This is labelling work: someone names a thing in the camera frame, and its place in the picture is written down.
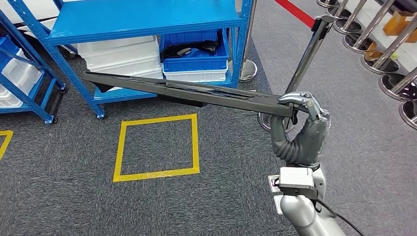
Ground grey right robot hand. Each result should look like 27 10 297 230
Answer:
269 91 331 168

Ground long black plastic part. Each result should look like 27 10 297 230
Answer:
81 70 296 118

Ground blue metal shelf rack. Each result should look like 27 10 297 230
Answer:
6 0 255 120
0 9 67 125

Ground white floor socket box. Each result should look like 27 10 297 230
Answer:
273 195 285 216
268 175 281 193

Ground white low platform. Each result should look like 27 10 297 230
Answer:
343 0 417 74

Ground red barrier belt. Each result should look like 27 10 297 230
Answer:
274 0 316 30

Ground blue plastic crate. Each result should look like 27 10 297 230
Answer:
0 35 21 71
159 29 230 73

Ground orange cardboard box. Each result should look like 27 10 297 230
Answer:
383 10 415 36

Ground black parts in crate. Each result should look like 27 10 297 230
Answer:
160 40 219 62

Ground white plastic crate stack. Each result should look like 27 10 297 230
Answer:
77 35 164 92
0 49 43 109

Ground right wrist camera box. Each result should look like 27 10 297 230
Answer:
277 167 319 200

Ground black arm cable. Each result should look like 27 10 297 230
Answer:
314 199 366 236

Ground chrome stanchion post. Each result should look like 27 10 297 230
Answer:
342 0 396 55
258 14 336 133
360 13 417 76
316 0 338 9
379 66 417 102
228 0 258 83
333 0 370 35
399 99 417 131
327 0 354 19

